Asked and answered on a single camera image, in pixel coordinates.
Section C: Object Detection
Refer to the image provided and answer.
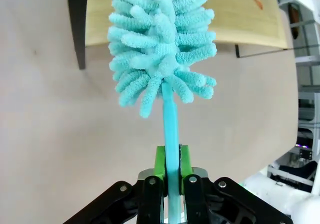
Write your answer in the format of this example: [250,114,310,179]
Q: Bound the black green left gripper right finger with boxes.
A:
[178,144,293,224]

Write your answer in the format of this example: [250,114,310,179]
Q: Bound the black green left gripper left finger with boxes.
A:
[62,145,168,224]

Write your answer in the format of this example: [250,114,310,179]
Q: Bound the teal microfibre duster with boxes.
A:
[107,0,217,224]

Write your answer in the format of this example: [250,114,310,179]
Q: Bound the thin black shelf leg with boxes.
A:
[234,44,288,59]

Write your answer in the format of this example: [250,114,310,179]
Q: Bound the light wooden shelf board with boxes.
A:
[85,0,287,51]

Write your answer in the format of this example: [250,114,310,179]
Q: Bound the black metal shelf leg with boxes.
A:
[66,0,89,71]

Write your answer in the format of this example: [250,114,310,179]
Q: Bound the aluminium frame rack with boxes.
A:
[273,0,320,132]

